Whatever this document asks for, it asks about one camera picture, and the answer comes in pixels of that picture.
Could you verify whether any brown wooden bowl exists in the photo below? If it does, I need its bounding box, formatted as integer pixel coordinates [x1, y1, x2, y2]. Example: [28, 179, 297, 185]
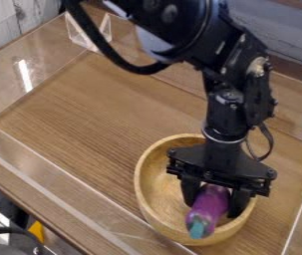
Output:
[133, 133, 257, 247]

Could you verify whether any yellow tag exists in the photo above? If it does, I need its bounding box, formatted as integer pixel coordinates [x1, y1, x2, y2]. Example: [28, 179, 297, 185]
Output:
[28, 220, 45, 242]

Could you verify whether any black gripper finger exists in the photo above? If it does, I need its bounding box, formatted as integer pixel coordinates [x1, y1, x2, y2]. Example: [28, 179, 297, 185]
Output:
[227, 189, 250, 218]
[180, 175, 200, 207]

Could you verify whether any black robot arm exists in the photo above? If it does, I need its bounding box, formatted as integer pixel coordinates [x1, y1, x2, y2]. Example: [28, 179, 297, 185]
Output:
[107, 0, 277, 218]

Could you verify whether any black cable loop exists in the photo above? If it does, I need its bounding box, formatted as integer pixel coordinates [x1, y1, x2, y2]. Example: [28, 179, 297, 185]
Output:
[0, 226, 44, 255]

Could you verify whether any clear acrylic corner bracket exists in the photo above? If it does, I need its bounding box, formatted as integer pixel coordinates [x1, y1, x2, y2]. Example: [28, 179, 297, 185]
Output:
[65, 13, 112, 53]

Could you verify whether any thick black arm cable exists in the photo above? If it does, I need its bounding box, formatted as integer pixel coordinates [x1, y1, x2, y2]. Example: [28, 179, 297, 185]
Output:
[61, 0, 171, 76]

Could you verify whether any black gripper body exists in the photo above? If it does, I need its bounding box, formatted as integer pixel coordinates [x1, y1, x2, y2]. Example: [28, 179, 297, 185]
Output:
[167, 142, 277, 196]

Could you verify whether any purple toy eggplant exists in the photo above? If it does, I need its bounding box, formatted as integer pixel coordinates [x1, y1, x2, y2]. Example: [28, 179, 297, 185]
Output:
[184, 184, 230, 240]

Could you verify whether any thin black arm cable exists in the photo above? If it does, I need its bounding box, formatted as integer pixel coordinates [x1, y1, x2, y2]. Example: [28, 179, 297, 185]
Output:
[243, 122, 275, 163]

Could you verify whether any clear acrylic front wall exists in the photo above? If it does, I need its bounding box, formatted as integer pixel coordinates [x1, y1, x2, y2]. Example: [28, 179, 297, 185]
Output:
[0, 129, 195, 255]

